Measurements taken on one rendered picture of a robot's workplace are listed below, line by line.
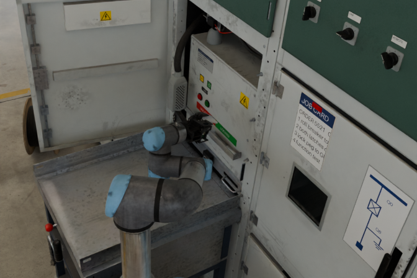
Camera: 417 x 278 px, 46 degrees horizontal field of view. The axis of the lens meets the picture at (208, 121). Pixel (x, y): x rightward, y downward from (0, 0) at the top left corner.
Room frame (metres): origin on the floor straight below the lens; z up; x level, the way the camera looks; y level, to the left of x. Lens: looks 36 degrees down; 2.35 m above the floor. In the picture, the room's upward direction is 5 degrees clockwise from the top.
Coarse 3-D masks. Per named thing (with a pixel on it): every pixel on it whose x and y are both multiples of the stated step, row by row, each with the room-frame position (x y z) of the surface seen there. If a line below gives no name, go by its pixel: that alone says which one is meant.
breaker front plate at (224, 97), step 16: (192, 48) 1.91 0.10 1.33; (192, 64) 1.90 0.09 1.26; (224, 64) 1.71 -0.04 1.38; (192, 80) 1.90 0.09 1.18; (208, 80) 1.79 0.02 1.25; (224, 80) 1.70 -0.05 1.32; (240, 80) 1.62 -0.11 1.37; (192, 96) 1.89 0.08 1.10; (208, 96) 1.78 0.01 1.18; (224, 96) 1.69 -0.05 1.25; (224, 112) 1.68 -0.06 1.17; (240, 112) 1.60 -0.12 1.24; (240, 128) 1.59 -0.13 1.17; (208, 144) 1.75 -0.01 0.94; (224, 144) 1.65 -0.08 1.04; (240, 144) 1.57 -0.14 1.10; (224, 160) 1.65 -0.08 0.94; (240, 160) 1.56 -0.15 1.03
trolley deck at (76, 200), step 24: (96, 168) 1.63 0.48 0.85; (120, 168) 1.64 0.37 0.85; (144, 168) 1.66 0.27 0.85; (48, 192) 1.45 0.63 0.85; (72, 192) 1.46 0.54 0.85; (96, 192) 1.48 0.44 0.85; (216, 192) 1.54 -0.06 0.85; (72, 216) 1.34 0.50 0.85; (96, 216) 1.35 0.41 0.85; (240, 216) 1.44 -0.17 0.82; (72, 240) 1.22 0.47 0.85; (96, 240) 1.23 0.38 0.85; (168, 240) 1.26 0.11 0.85; (192, 240) 1.31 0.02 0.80; (120, 264) 1.13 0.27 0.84
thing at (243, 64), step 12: (192, 36) 1.92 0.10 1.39; (204, 36) 1.93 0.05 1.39; (228, 36) 1.95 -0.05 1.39; (216, 48) 1.83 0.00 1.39; (228, 48) 1.84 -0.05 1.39; (240, 48) 1.85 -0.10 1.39; (252, 48) 1.86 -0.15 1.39; (228, 60) 1.74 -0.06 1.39; (240, 60) 1.74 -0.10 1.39; (252, 60) 1.75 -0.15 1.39; (240, 72) 1.65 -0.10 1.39; (252, 72) 1.66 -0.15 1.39; (252, 84) 1.56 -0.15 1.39
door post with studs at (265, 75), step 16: (272, 32) 1.44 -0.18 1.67; (272, 48) 1.43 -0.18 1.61; (272, 64) 1.42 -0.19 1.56; (256, 96) 1.47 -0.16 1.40; (256, 112) 1.46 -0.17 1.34; (256, 128) 1.44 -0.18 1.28; (256, 144) 1.43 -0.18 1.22; (256, 160) 1.42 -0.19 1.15; (240, 224) 1.44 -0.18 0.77; (240, 240) 1.43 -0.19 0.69; (240, 256) 1.42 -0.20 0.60
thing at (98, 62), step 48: (48, 0) 1.75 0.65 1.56; (96, 0) 1.85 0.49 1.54; (144, 0) 1.92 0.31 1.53; (48, 48) 1.77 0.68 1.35; (96, 48) 1.85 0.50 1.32; (144, 48) 1.94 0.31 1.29; (48, 96) 1.76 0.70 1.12; (96, 96) 1.85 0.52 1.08; (144, 96) 1.94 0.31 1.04; (48, 144) 1.73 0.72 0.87
